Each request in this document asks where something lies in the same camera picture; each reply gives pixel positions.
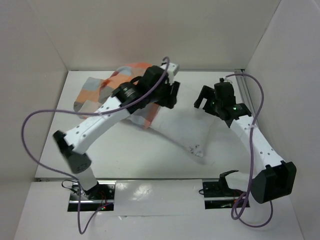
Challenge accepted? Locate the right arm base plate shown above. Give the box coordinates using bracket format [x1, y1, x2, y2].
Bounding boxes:
[198, 170, 243, 210]

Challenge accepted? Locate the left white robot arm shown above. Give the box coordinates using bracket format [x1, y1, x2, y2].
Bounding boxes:
[53, 63, 180, 200]

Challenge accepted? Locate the white pillow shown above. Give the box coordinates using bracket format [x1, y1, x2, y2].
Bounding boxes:
[124, 82, 221, 158]

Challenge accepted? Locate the checkered orange grey pillowcase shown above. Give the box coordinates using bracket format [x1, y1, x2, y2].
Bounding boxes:
[72, 61, 162, 131]

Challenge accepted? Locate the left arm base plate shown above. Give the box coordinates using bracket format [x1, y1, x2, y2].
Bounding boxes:
[61, 180, 116, 212]

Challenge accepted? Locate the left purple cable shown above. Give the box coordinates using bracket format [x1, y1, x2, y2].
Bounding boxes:
[21, 56, 171, 235]

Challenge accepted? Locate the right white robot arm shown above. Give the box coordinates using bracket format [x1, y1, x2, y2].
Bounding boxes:
[194, 78, 297, 204]

